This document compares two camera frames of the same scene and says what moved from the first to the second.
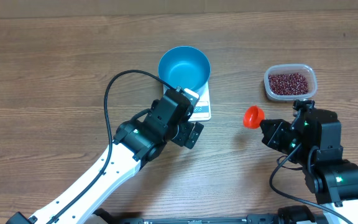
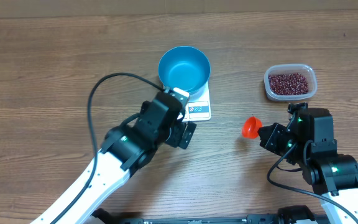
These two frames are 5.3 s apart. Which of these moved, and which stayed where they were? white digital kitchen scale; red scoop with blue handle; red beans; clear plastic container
Moved: red scoop with blue handle
Stayed: clear plastic container; white digital kitchen scale; red beans
